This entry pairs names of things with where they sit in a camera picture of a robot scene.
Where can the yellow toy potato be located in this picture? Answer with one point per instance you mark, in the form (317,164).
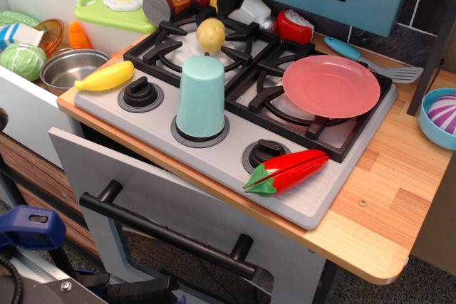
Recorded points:
(211,35)

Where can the pink plastic plate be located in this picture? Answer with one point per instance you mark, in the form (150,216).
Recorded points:
(331,86)

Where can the toy soup can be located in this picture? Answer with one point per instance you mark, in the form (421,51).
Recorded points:
(157,11)

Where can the white toy bottle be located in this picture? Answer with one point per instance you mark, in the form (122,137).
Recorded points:
(255,11)

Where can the black left burner grate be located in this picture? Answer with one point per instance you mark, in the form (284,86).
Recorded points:
(162,53)

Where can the black burner grate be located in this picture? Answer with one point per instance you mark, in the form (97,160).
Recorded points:
(257,95)
(162,53)

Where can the red toy cheese wedge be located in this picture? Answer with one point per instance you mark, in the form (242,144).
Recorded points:
(294,27)

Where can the green plastic cutting board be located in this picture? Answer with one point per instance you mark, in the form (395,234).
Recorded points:
(94,11)

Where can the black right burner grate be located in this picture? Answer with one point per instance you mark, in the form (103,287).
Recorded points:
(257,95)

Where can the mint green plastic cup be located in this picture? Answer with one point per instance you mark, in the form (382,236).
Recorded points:
(200,114)

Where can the black left stove knob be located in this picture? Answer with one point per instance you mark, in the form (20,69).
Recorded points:
(140,96)

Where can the black stove knob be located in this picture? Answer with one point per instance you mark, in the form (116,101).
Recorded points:
(261,151)
(140,96)

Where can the yellow toy banana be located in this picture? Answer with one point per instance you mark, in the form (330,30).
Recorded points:
(107,78)

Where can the orange toy carrot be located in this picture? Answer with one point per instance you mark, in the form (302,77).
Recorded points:
(77,37)

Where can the grey toy stove top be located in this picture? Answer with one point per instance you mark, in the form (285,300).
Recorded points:
(221,158)

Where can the orange transparent bowl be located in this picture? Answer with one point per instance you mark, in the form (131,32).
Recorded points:
(53,30)

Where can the small steel pot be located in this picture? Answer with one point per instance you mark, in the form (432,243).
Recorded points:
(67,66)

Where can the black right stove knob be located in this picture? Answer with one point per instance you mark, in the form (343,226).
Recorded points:
(261,151)

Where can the green toy cabbage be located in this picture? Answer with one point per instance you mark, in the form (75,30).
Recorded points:
(24,59)

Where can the toy milk carton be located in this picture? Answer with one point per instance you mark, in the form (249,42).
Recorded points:
(19,33)

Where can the red toy chili pepper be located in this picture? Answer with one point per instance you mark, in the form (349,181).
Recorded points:
(280,174)

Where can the grey oven door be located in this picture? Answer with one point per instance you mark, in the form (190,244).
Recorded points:
(287,271)

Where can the purple toy onion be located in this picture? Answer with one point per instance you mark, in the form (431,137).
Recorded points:
(442,113)

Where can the blue plastic bowl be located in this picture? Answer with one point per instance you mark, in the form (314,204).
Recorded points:
(431,131)

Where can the blue clamp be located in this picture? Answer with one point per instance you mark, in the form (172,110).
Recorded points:
(32,228)

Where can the blue handled grey spatula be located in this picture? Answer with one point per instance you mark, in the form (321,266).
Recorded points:
(403,75)

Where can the black oven door handle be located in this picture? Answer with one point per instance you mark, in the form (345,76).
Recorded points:
(234,262)

